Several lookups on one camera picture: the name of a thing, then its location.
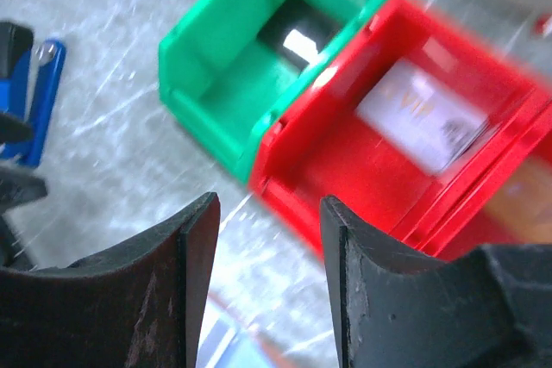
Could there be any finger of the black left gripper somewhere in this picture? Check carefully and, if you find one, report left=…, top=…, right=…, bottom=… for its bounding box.
left=1, top=165, right=47, bottom=214
left=0, top=112, right=34, bottom=144

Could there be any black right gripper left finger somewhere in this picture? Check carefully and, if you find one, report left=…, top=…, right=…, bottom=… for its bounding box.
left=1, top=192, right=220, bottom=367

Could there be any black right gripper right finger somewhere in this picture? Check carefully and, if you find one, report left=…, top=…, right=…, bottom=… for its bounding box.
left=320, top=196, right=551, bottom=367

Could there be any tan leather card holder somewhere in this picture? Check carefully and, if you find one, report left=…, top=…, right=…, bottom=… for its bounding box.
left=196, top=290, right=298, bottom=368

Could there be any card with magnetic stripe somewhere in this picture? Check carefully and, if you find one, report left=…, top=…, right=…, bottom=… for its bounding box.
left=356, top=59, right=488, bottom=175

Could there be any black credit card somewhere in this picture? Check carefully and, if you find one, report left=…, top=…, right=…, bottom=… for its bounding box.
left=257, top=0, right=342, bottom=72

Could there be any blue black lighter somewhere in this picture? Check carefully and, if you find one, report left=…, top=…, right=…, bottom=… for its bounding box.
left=1, top=21, right=66, bottom=169

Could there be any right red plastic bin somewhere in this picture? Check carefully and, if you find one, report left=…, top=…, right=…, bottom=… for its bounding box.
left=416, top=103, right=551, bottom=260

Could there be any red plastic bin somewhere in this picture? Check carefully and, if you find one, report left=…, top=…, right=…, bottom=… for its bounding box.
left=249, top=0, right=551, bottom=253
left=416, top=103, right=551, bottom=260

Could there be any middle red plastic bin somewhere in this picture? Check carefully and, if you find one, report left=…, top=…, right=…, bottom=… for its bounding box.
left=249, top=0, right=551, bottom=253

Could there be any green plastic bin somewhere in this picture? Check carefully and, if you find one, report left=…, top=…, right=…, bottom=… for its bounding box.
left=159, top=0, right=385, bottom=182

